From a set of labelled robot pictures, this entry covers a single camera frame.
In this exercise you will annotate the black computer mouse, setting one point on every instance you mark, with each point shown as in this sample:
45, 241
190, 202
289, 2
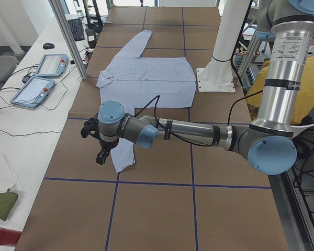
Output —
48, 46

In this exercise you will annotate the grey office chair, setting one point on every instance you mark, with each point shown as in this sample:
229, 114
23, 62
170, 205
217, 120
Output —
7, 66

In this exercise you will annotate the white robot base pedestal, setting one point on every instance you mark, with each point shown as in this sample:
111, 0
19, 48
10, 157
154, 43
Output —
217, 76

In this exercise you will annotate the person in yellow shirt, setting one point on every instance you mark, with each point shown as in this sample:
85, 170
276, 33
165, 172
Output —
305, 97

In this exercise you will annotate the teach pendant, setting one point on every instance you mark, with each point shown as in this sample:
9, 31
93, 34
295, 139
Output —
33, 92
52, 65

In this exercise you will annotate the aluminium frame post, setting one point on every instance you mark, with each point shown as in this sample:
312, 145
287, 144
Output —
66, 32

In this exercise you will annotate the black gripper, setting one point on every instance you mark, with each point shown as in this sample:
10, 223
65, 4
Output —
108, 145

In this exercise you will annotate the green folded cloth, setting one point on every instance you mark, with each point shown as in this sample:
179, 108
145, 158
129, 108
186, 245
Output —
7, 202

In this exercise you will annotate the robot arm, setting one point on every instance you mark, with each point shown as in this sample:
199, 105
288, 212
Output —
266, 143

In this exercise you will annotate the red cylinder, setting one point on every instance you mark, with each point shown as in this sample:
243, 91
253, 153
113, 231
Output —
9, 237

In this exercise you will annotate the lower teach pendant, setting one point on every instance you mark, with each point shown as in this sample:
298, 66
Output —
33, 92

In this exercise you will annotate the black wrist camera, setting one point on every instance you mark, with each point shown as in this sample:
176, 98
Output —
91, 128

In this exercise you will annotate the black keyboard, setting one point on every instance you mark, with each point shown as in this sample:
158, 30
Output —
76, 28

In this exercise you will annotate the upper teach pendant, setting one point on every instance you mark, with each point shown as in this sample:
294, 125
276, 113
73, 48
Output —
52, 65

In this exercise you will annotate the light blue striped shirt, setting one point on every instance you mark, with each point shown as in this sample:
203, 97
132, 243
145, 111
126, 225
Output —
130, 82

